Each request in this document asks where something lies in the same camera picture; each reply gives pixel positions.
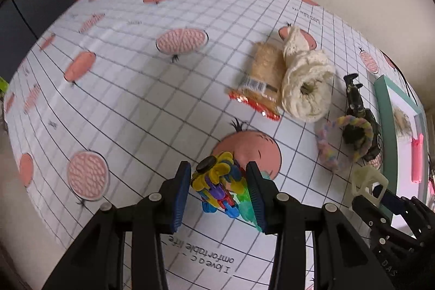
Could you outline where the beige fuzzy item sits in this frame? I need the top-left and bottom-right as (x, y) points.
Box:
(392, 107), (413, 143)

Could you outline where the pink ribbed plastic toy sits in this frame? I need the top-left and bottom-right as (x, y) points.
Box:
(411, 134), (424, 182)

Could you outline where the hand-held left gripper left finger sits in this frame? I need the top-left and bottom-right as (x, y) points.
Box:
(41, 161), (192, 290)

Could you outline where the cream knitted cloth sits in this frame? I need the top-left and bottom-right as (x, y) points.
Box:
(280, 23), (336, 122)

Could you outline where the teal rimmed white tray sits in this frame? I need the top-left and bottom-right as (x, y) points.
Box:
(373, 74), (435, 229)

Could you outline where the printed grid tablecloth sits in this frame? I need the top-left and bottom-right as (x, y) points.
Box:
(3, 0), (425, 290)

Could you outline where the pastel braided rope ring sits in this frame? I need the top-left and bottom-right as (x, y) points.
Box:
(316, 116), (374, 171)

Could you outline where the black action figure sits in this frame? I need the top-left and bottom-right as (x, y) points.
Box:
(341, 73), (384, 163)

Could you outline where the beige snack packet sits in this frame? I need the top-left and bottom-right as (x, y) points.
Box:
(227, 42), (286, 121)

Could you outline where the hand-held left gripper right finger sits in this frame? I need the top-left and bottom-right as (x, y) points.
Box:
(245, 161), (396, 290)

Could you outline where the cream plastic cube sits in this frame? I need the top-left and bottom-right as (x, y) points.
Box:
(350, 165), (389, 209)

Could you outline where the colourful plastic block toy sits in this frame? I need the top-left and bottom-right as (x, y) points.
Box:
(190, 151), (264, 229)

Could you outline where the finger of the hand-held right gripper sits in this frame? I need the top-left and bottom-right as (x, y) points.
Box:
(352, 195), (418, 243)
(372, 185), (425, 219)

